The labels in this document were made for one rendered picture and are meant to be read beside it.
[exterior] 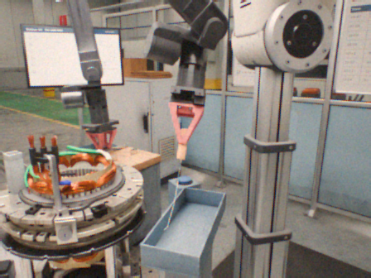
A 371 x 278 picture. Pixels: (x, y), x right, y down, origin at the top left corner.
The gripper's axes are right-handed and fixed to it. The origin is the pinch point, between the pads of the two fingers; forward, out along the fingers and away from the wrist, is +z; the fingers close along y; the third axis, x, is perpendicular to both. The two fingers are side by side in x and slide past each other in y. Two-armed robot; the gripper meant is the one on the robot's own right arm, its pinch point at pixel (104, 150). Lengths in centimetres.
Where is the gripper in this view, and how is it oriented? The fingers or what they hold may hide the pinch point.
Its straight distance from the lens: 95.5
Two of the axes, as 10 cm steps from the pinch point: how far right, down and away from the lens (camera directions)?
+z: 0.7, 9.7, 2.4
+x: 8.1, 0.9, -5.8
